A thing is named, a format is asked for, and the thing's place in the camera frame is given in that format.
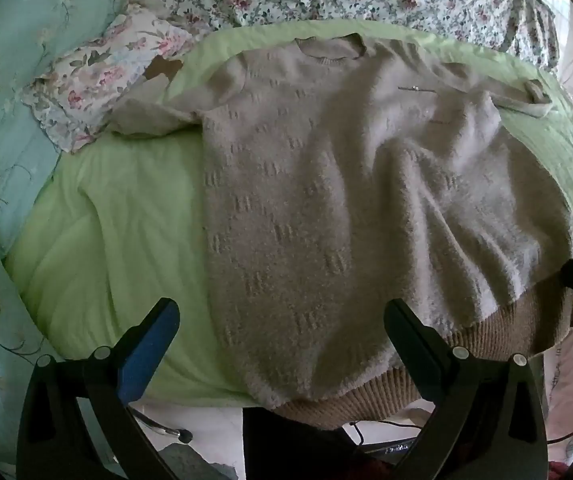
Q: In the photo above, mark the light blue floral sheet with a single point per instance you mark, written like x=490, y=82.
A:
x=11, y=110

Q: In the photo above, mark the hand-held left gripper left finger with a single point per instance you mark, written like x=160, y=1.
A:
x=149, y=352

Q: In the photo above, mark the beige knit sweater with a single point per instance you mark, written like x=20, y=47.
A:
x=341, y=185

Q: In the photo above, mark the dark cloth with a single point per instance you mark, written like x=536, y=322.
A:
x=296, y=450

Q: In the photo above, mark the light green blanket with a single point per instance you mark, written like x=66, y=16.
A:
x=131, y=240

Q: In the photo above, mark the white floral pillow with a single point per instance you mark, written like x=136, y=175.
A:
x=101, y=70

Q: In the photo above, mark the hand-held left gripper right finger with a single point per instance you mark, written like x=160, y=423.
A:
x=409, y=340

